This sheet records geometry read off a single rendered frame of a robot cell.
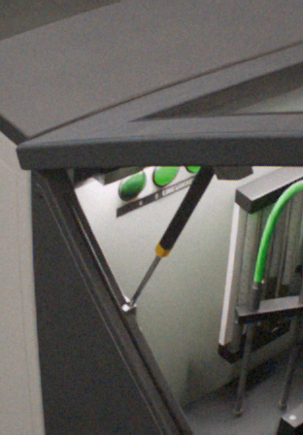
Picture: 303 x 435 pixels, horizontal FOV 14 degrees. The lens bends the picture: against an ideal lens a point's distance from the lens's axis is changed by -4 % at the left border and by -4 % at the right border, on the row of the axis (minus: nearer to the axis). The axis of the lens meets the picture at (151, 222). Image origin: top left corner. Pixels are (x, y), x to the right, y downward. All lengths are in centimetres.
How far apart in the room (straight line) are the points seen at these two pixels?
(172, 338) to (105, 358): 35
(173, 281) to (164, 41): 38
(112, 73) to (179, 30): 18
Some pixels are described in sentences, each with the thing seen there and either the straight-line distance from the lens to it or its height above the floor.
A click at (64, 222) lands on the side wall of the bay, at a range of 162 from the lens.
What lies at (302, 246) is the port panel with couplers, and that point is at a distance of 212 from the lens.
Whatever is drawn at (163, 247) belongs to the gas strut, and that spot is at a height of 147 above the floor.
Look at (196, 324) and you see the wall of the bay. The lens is 203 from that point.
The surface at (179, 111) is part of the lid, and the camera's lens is 153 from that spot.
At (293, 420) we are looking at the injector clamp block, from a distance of 195.
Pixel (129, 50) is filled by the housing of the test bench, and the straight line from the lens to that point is 183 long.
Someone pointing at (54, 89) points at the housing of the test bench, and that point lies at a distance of 173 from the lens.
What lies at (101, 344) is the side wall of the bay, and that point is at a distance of 167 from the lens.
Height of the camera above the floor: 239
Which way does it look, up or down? 37 degrees down
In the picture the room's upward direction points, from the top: 3 degrees clockwise
